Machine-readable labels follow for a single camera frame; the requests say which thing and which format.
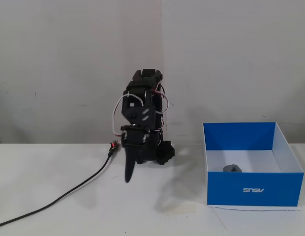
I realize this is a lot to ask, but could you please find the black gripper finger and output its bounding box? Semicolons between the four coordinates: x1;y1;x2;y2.
122;145;138;184

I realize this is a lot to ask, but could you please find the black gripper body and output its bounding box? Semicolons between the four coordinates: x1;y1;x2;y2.
120;124;150;148

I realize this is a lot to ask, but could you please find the gray block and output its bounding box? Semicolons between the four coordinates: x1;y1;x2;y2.
222;164;242;173

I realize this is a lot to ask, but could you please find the blue white cardboard box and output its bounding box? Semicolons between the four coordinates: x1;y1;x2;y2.
202;122;305;207

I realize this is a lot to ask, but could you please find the white red servo wire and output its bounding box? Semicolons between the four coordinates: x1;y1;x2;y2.
111;94;144;138
151;83;174;115

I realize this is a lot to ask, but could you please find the black usb cable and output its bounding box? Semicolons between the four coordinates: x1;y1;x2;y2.
0;148;114;228

